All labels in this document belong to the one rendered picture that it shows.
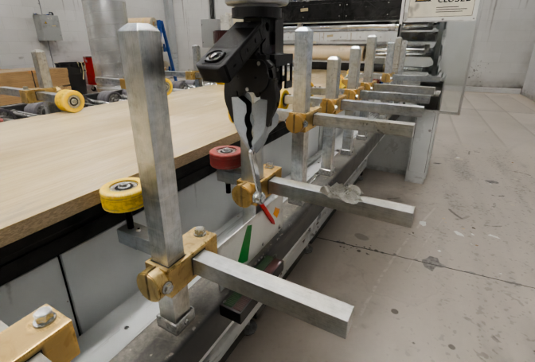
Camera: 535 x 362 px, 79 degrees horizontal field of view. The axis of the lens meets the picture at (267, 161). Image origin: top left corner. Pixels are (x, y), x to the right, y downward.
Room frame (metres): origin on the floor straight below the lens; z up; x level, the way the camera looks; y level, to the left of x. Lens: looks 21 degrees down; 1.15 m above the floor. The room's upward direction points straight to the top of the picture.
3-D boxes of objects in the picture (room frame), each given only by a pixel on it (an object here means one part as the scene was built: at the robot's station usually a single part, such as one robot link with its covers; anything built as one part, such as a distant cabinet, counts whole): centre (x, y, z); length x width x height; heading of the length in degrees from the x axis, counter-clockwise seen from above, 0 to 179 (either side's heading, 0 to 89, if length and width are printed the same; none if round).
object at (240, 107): (0.52, 0.03, 1.02); 0.06 x 0.03 x 0.09; 151
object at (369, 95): (1.31, -0.38, 0.95); 0.50 x 0.04 x 0.04; 61
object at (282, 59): (0.51, 0.01, 1.13); 0.09 x 0.08 x 0.12; 151
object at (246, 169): (0.64, 0.03, 0.93); 0.03 x 0.03 x 0.48; 61
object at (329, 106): (1.09, -0.22, 0.95); 0.13 x 0.06 x 0.05; 151
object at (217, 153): (0.72, 0.10, 0.85); 0.08 x 0.08 x 0.11
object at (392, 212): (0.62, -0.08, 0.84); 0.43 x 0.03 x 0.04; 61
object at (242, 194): (0.66, 0.02, 0.85); 0.13 x 0.06 x 0.05; 151
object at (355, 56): (1.29, -0.34, 0.89); 0.03 x 0.03 x 0.48; 61
